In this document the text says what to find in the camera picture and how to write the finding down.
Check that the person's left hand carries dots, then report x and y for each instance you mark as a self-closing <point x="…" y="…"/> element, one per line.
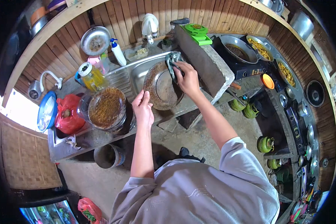
<point x="143" y="112"/>

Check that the person's right hand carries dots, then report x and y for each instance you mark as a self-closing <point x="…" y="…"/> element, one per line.
<point x="190" y="79"/>

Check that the person's right fingers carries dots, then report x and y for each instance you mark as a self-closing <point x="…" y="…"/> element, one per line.
<point x="182" y="65"/>

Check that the person's left fingers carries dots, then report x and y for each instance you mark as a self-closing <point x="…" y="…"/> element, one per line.
<point x="138" y="98"/>

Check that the person's left thumb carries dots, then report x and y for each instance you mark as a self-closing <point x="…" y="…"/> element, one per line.
<point x="147" y="98"/>

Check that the green scrubbing cloth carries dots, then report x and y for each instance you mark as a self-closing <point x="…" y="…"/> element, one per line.
<point x="172" y="60"/>

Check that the round rusty metal pan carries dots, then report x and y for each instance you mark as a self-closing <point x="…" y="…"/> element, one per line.
<point x="162" y="89"/>

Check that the stainless steel sink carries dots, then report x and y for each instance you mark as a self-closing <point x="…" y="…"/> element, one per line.
<point x="137" y="72"/>

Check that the small pot with scrubber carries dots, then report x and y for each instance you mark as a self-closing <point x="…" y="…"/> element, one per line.
<point x="167" y="43"/>

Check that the stack of rusty round pans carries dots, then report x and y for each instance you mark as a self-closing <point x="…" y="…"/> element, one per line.
<point x="107" y="107"/>

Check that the clear plastic container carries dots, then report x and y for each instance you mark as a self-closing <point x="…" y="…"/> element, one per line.
<point x="135" y="53"/>

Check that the white pump bottle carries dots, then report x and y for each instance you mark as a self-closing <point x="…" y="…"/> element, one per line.
<point x="119" y="54"/>

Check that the yellow oil jar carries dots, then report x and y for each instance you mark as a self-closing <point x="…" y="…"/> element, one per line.
<point x="93" y="78"/>

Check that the pink plastic jug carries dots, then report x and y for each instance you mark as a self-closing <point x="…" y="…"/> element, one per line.
<point x="96" y="62"/>

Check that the large metal wok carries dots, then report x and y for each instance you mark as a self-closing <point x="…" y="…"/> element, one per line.
<point x="238" y="50"/>

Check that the grey bucket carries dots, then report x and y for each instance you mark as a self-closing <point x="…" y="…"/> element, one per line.
<point x="109" y="156"/>

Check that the person's legs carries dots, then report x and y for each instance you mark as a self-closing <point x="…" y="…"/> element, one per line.
<point x="184" y="153"/>

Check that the green gas cylinder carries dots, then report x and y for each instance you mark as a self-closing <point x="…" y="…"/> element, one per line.
<point x="264" y="144"/>
<point x="250" y="110"/>
<point x="273" y="164"/>
<point x="238" y="104"/>

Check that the hanging metal frying pan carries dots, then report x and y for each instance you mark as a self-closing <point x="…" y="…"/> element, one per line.
<point x="95" y="42"/>

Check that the red plastic bag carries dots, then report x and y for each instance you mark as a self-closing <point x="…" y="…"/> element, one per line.
<point x="68" y="114"/>

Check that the pan of yellow food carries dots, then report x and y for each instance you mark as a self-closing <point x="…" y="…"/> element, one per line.
<point x="259" y="48"/>
<point x="286" y="73"/>

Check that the white plastic hook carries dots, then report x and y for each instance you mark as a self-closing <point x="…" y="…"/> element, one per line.
<point x="72" y="142"/>

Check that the orange round lid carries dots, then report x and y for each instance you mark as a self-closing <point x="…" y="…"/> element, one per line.
<point x="268" y="81"/>

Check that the blue rimmed round lid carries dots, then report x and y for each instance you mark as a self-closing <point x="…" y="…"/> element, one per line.
<point x="47" y="111"/>

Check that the white curved faucet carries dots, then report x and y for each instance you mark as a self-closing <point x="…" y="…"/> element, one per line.
<point x="46" y="75"/>

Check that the person's body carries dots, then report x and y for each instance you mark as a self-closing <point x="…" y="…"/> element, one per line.
<point x="196" y="193"/>

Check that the red bag of greens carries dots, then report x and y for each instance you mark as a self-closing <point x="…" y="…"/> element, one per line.
<point x="89" y="210"/>

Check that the large metal pot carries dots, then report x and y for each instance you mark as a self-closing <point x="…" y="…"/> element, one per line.
<point x="301" y="25"/>

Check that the woven bamboo panel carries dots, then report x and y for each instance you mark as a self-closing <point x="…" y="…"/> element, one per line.
<point x="28" y="159"/>

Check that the shelf with pots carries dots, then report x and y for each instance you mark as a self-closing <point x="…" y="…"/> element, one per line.
<point x="40" y="16"/>

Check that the long black gas stove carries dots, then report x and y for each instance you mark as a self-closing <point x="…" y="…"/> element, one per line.
<point x="295" y="131"/>

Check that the black round hanging pan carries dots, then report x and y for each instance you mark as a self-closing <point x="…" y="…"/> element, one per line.
<point x="315" y="93"/>

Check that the row of metal lids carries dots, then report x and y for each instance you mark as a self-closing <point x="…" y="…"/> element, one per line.
<point x="310" y="134"/>

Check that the glass display case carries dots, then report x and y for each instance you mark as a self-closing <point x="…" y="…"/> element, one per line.
<point x="49" y="214"/>

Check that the concrete partition wall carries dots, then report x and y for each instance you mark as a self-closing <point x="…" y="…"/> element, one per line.
<point x="205" y="63"/>

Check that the white wall tap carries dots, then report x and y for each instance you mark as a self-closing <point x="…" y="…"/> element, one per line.
<point x="149" y="26"/>

